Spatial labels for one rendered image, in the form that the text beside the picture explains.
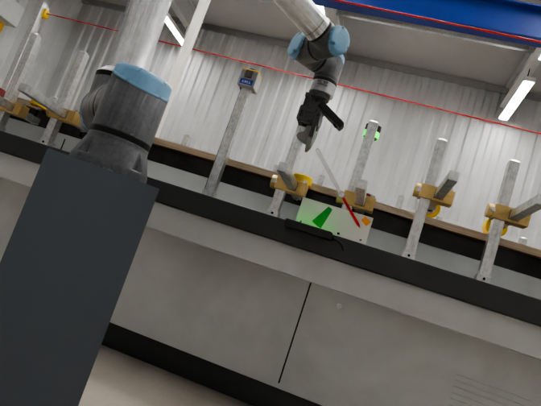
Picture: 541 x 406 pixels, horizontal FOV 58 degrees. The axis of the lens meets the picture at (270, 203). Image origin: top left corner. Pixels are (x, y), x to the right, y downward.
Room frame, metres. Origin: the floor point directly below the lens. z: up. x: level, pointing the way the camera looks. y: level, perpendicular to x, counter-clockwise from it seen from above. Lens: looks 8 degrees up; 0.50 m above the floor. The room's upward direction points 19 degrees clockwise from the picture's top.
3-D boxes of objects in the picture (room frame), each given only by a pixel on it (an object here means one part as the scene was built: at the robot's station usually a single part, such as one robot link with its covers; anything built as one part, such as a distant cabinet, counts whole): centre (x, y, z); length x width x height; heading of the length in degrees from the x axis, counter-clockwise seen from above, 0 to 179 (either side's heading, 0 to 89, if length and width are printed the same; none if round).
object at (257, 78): (1.86, 0.23, 1.18); 0.07 x 0.07 x 0.08; 77
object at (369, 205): (1.74, -0.29, 0.85); 0.13 x 0.06 x 0.05; 77
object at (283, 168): (1.73, -0.05, 0.83); 0.43 x 0.03 x 0.04; 167
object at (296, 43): (1.63, 0.05, 1.27); 0.12 x 0.12 x 0.09; 33
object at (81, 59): (2.02, 0.95, 0.89); 0.03 x 0.03 x 0.48; 77
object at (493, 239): (1.64, -0.75, 0.90); 0.03 x 0.03 x 0.48; 77
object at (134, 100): (1.21, 0.41, 0.79); 0.17 x 0.15 x 0.18; 33
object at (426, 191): (1.69, -0.53, 0.95); 0.13 x 0.06 x 0.05; 77
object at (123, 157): (1.20, 0.40, 0.65); 0.19 x 0.19 x 0.10
